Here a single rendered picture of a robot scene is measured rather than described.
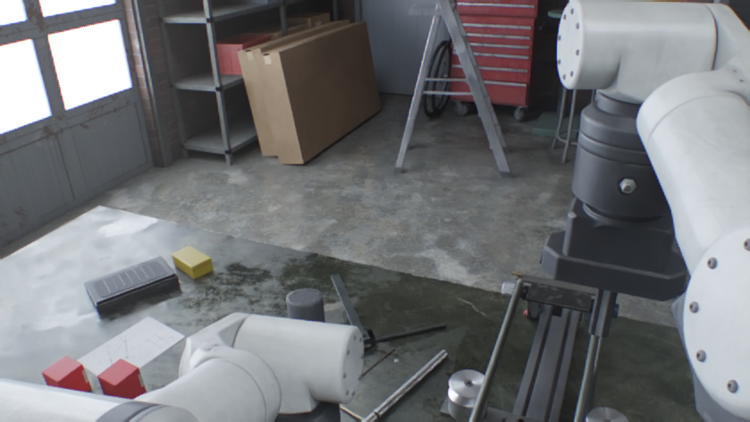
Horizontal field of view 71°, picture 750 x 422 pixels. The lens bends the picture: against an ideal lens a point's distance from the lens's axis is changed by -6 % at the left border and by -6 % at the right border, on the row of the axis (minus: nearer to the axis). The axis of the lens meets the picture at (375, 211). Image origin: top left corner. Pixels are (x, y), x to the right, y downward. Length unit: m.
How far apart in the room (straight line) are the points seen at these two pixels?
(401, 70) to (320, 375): 5.24
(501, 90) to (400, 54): 1.26
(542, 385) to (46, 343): 0.82
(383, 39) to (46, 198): 3.37
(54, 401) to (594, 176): 0.38
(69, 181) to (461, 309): 3.19
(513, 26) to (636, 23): 4.26
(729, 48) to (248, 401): 0.40
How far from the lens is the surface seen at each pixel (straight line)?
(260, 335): 0.48
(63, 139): 3.83
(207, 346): 0.44
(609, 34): 0.42
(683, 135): 0.36
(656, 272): 0.50
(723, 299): 0.26
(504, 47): 4.74
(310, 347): 0.46
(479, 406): 0.61
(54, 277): 1.31
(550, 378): 0.86
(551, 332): 0.94
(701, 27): 0.45
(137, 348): 1.03
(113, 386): 0.89
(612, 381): 0.93
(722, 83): 0.39
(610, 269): 0.50
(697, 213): 0.32
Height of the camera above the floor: 1.49
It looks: 27 degrees down
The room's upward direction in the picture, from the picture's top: 2 degrees counter-clockwise
